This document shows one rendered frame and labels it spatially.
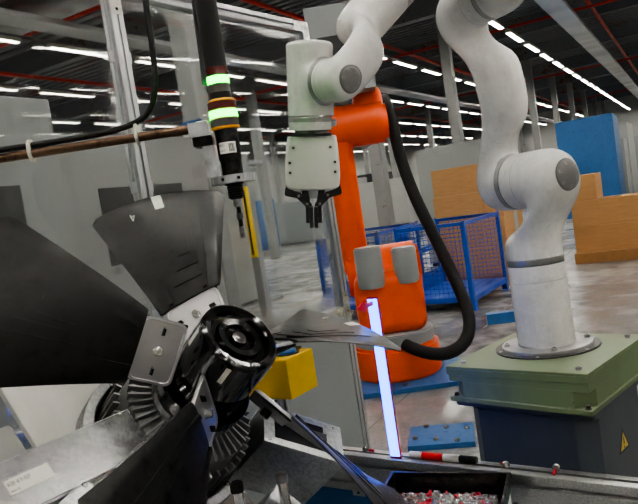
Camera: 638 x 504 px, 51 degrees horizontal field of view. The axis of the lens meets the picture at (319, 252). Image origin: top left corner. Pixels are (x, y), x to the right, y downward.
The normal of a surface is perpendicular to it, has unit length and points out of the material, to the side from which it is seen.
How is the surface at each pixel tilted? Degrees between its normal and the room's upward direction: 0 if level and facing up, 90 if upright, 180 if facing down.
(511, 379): 90
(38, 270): 76
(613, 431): 90
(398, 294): 90
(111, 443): 50
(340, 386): 90
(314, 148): 98
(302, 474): 125
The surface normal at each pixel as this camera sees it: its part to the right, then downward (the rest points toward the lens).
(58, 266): 0.47, -0.28
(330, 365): 0.81, -0.08
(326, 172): 0.07, 0.25
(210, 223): 0.03, -0.69
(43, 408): 0.52, -0.70
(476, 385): -0.69, 0.15
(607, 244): -0.45, 0.13
